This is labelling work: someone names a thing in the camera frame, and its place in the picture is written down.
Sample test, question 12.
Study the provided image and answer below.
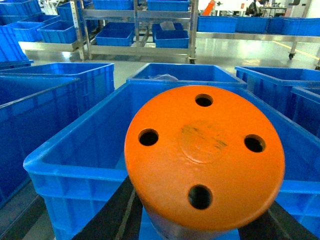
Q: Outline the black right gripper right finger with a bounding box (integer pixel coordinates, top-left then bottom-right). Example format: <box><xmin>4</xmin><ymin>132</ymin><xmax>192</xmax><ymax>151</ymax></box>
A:
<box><xmin>237</xmin><ymin>201</ymin><xmax>319</xmax><ymax>240</ymax></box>

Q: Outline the orange cylindrical cap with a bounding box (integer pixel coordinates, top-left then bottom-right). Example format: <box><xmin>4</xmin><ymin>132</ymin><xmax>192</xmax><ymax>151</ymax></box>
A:
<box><xmin>124</xmin><ymin>85</ymin><xmax>285</xmax><ymax>240</ymax></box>

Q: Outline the blue bin left empty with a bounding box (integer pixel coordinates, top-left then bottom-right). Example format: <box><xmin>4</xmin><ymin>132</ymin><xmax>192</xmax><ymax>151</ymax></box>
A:
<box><xmin>0</xmin><ymin>75</ymin><xmax>80</xmax><ymax>206</ymax></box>

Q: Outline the blue bin empty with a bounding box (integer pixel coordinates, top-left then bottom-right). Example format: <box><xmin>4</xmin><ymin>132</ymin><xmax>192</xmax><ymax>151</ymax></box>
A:
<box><xmin>0</xmin><ymin>75</ymin><xmax>80</xmax><ymax>206</ymax></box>
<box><xmin>23</xmin><ymin>80</ymin><xmax>320</xmax><ymax>240</ymax></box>

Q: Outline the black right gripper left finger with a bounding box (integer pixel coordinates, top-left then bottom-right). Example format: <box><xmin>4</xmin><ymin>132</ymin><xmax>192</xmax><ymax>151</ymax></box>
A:
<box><xmin>73</xmin><ymin>177</ymin><xmax>143</xmax><ymax>240</ymax></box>

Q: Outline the blue bin behind middle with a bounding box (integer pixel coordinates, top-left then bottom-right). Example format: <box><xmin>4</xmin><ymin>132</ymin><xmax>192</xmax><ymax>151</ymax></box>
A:
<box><xmin>127</xmin><ymin>63</ymin><xmax>247</xmax><ymax>89</ymax></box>

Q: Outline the background steel shelf cart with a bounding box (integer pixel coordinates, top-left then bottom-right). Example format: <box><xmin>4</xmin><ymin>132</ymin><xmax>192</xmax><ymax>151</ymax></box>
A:
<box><xmin>70</xmin><ymin>0</ymin><xmax>199</xmax><ymax>64</ymax></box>

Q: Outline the blue bin middle empty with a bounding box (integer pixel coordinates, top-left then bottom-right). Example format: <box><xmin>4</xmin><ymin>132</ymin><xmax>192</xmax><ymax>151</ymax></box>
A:
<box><xmin>23</xmin><ymin>80</ymin><xmax>320</xmax><ymax>240</ymax></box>

